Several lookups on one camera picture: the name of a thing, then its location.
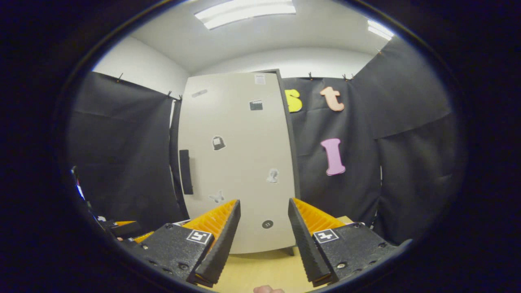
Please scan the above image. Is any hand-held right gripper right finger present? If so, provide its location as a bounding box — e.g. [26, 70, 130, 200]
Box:
[288, 198, 401, 287]

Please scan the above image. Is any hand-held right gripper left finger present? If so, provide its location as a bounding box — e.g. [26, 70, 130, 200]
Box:
[122, 199, 241, 287]

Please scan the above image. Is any black cabinet door handle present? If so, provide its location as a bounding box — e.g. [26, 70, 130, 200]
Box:
[180, 149, 194, 195]

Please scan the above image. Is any beige cabinet door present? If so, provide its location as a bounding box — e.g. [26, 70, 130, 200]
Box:
[178, 72, 297, 255]

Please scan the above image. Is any computer monitor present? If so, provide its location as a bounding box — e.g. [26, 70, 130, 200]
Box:
[72, 166, 86, 201]

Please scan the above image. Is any black backdrop cloth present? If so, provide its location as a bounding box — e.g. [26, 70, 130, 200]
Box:
[65, 37, 466, 245]

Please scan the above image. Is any ceiling light panel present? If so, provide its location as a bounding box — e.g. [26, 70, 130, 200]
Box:
[195, 0, 297, 30]
[368, 20, 394, 40]

